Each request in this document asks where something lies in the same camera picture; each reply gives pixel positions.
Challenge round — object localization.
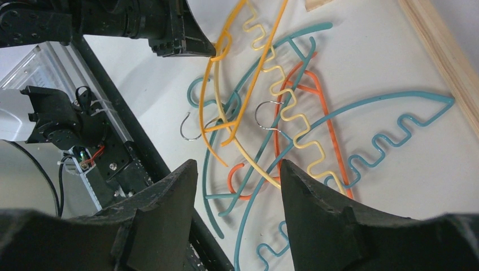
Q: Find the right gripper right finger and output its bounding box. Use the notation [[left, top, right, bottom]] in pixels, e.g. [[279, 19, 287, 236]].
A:
[[280, 160, 478, 270]]

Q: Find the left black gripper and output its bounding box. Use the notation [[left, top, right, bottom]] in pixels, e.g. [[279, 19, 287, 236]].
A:
[[1, 0, 216, 57]]

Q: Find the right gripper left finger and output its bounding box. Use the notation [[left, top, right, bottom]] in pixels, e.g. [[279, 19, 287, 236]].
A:
[[1, 159, 198, 270]]

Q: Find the yellow-orange plastic hanger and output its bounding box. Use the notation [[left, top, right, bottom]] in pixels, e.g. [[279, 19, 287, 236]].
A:
[[198, 0, 290, 168]]

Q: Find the teal plastic hanger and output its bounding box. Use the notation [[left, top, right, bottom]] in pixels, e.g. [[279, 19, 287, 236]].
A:
[[187, 22, 346, 240]]

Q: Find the left circuit board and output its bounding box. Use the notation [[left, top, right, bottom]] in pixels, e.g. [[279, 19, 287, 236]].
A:
[[66, 145, 105, 176]]

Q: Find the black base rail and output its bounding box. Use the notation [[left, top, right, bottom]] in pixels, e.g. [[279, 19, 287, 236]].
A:
[[71, 36, 234, 270]]

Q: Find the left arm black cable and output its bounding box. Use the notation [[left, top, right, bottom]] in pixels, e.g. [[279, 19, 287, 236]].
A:
[[3, 140, 73, 218]]

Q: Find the wooden clothes rack frame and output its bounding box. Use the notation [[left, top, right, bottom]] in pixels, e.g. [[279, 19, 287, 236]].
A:
[[301, 1, 478, 137]]

